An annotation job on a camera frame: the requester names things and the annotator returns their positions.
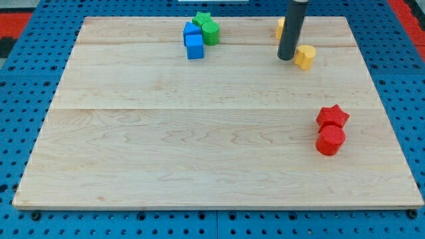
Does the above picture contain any yellow hexagon block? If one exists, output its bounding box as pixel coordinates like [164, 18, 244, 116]
[275, 17, 286, 40]

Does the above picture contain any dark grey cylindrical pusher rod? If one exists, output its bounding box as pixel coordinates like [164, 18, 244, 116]
[277, 0, 309, 60]

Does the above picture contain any yellow heart block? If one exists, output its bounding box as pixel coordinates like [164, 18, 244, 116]
[293, 44, 316, 70]

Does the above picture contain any green cylinder block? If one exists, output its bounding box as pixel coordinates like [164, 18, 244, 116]
[201, 21, 220, 46]

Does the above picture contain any green star block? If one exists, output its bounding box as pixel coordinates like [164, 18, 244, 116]
[192, 12, 212, 27]

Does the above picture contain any light wooden board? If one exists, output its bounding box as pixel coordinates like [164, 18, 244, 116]
[13, 17, 424, 210]

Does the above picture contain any blue cube block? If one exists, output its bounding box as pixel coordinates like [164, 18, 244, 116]
[185, 35, 204, 60]

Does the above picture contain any red cylinder block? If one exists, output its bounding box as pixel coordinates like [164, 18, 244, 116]
[315, 125, 346, 156]

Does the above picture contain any red star block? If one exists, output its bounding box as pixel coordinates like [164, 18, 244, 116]
[316, 104, 350, 133]

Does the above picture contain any blue triangle block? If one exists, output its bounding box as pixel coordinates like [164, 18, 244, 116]
[183, 22, 201, 46]

